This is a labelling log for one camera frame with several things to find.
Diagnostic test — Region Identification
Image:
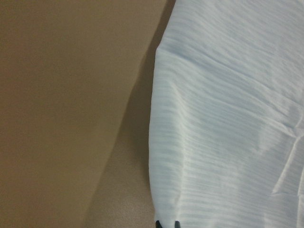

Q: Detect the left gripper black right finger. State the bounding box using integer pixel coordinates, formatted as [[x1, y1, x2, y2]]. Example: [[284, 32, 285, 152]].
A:
[[174, 221, 181, 228]]

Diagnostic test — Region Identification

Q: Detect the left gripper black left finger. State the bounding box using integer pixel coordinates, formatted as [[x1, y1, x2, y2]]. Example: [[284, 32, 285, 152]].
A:
[[155, 220, 163, 228]]

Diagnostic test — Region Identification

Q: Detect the light blue striped shirt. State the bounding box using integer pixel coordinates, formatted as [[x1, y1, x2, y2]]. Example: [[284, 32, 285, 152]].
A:
[[149, 0, 304, 228]]

